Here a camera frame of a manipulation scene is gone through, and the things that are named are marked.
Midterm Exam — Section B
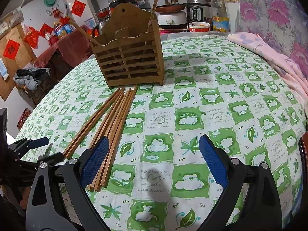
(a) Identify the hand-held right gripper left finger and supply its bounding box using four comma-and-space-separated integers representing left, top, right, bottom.
26, 136, 111, 231

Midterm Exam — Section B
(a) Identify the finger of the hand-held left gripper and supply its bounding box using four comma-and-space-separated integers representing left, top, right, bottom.
18, 152, 65, 170
8, 137, 50, 160

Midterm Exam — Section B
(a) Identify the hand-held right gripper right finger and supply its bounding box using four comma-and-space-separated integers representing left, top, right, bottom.
198, 134, 282, 231

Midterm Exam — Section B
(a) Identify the pile of wooden chopsticks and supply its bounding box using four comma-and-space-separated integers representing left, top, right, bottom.
63, 85, 139, 193

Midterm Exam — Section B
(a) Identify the wooden slatted utensil holder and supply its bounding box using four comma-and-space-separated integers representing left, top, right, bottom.
90, 5, 165, 89

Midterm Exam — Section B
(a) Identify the wooden chopstick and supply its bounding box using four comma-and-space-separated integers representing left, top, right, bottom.
68, 19, 101, 46
148, 0, 161, 24

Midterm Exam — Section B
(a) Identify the red patterned box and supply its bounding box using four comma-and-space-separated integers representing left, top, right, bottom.
17, 108, 32, 130

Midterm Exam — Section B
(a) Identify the wicker chair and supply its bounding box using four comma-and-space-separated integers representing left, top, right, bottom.
14, 77, 49, 106

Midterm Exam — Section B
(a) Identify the green white printed tablecloth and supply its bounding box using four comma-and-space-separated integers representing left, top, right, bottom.
16, 32, 306, 231

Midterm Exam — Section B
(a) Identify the pile of grey clothes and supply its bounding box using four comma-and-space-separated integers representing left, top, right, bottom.
13, 67, 51, 89

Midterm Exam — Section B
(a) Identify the brown wooden board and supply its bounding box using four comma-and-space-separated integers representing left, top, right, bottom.
0, 24, 36, 101

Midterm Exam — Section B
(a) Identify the brown wooden chair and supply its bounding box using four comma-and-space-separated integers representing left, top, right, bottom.
298, 131, 308, 174

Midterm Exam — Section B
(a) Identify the red paper decoration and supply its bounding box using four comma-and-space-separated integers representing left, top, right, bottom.
3, 39, 21, 59
71, 0, 85, 18
38, 23, 54, 38

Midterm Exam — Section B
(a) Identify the dark red cloth cover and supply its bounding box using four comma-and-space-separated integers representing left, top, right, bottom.
34, 25, 97, 68

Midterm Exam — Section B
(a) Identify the red plastic bag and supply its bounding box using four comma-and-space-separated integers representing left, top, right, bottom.
23, 25, 39, 50

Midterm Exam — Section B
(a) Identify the pink floral cloth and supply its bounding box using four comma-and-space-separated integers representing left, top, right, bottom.
226, 32, 308, 106

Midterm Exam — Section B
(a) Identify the steel kettle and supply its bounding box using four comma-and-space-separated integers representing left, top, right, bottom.
91, 20, 107, 38

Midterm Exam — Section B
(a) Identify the red white bowl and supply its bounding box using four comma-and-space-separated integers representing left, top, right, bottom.
188, 22, 211, 37

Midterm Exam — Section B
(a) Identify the white electric hot pot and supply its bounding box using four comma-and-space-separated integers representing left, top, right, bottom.
157, 11, 188, 29

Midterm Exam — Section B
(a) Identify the clear plastic oil bottle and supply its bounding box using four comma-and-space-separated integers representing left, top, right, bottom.
209, 0, 231, 33

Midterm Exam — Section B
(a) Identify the silver electric pressure cooker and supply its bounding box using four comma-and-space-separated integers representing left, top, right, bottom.
186, 0, 213, 23

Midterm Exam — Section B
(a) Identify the copper frying pan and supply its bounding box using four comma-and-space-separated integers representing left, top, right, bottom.
155, 3, 187, 13

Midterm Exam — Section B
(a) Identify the floral foil sheet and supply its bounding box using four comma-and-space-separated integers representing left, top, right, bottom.
237, 0, 308, 77

